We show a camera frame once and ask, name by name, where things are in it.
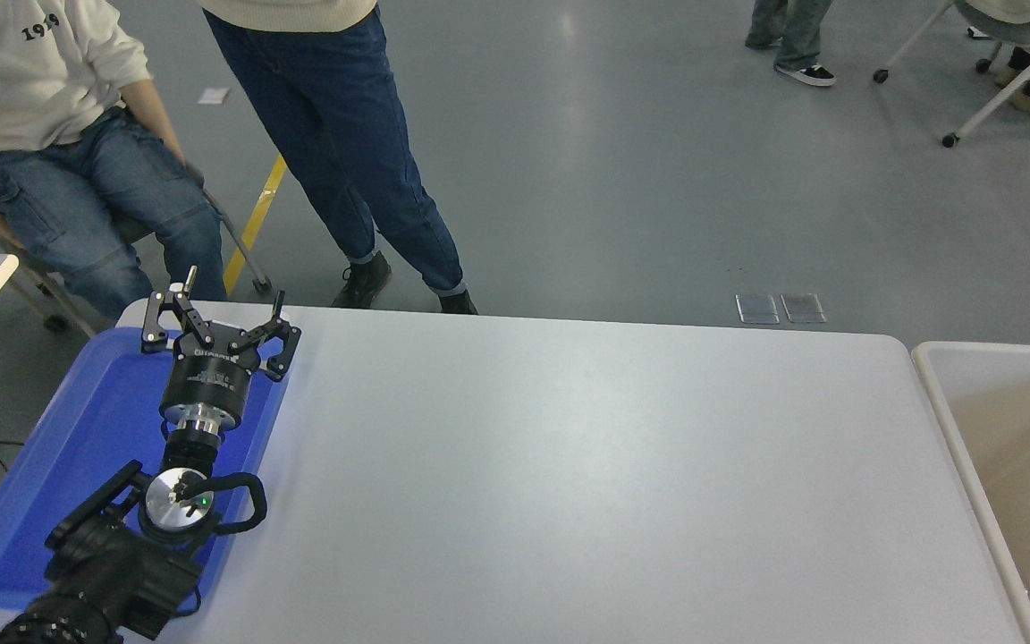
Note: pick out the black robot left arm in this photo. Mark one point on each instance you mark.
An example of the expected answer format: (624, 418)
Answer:
(104, 572)

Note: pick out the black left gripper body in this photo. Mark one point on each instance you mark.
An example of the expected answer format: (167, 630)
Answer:
(208, 376)

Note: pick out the blue plastic tray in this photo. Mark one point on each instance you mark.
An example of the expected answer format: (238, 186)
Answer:
(77, 447)

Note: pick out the white paper scrap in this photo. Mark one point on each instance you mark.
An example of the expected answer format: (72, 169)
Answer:
(213, 95)

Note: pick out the grey office chair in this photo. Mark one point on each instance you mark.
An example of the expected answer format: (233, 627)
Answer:
(242, 241)

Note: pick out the silver floor plate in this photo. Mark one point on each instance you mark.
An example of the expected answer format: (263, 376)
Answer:
(803, 307)
(757, 308)

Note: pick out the white wheeled chair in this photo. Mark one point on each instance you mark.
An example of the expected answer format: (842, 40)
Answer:
(1016, 31)

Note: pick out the large pale bin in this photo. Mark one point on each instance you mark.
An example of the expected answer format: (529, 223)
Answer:
(1016, 429)

